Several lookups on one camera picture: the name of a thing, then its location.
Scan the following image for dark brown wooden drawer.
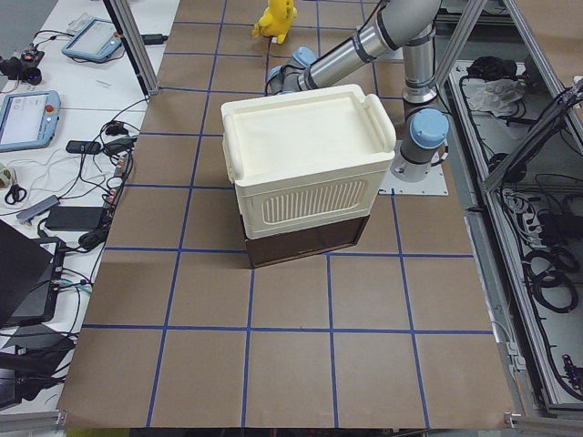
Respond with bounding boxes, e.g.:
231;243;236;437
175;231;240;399
239;215;370;269

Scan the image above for grey robot arm near cabinet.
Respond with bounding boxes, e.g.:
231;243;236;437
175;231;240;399
265;0;441;119

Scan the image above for cream plastic cabinet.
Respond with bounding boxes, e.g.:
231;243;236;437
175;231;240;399
221;85;396;239

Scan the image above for yellow plush dinosaur toy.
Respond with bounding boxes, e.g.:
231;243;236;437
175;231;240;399
251;0;298;45

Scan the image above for black power brick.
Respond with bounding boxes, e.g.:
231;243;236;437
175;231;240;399
45;206;103;231

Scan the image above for crumpled white cloth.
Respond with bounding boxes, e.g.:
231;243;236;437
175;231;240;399
468;78;526;117

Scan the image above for blue teach pendant upper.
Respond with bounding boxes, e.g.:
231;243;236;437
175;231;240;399
61;18;122;64

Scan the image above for blue teach pendant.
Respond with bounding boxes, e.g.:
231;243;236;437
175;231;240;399
1;90;61;153
61;18;122;64

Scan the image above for black laptop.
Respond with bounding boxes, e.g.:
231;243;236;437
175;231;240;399
1;222;65;329

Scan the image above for black scissors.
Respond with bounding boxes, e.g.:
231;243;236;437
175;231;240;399
4;183;27;206

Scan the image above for blue teach pendant lower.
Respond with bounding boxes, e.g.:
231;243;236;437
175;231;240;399
1;90;61;153

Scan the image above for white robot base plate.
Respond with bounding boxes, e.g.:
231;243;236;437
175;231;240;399
378;140;449;197

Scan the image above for aluminium frame post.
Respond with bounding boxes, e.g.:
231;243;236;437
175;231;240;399
103;0;159;97

